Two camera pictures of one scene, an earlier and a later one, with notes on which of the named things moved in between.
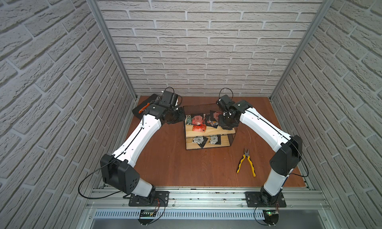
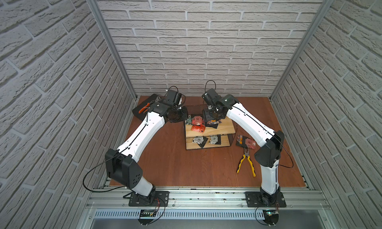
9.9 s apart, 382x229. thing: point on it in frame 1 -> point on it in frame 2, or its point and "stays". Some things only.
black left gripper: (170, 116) stays
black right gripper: (221, 124) -> (206, 115)
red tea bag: (197, 120) stays
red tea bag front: (200, 128) stays
